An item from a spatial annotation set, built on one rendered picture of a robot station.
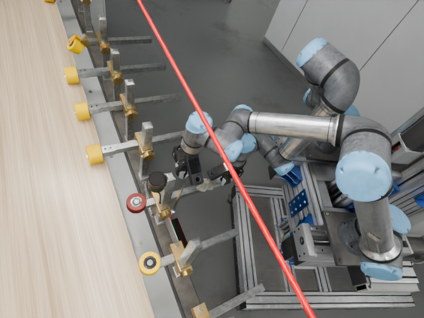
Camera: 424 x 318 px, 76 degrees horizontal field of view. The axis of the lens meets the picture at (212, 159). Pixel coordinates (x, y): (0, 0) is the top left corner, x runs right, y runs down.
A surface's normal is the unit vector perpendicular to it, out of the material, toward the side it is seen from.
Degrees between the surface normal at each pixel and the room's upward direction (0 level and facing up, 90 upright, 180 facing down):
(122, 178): 0
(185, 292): 0
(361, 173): 85
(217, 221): 0
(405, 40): 90
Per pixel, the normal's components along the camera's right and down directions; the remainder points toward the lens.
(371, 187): -0.48, 0.58
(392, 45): -0.82, 0.32
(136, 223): 0.24, -0.55
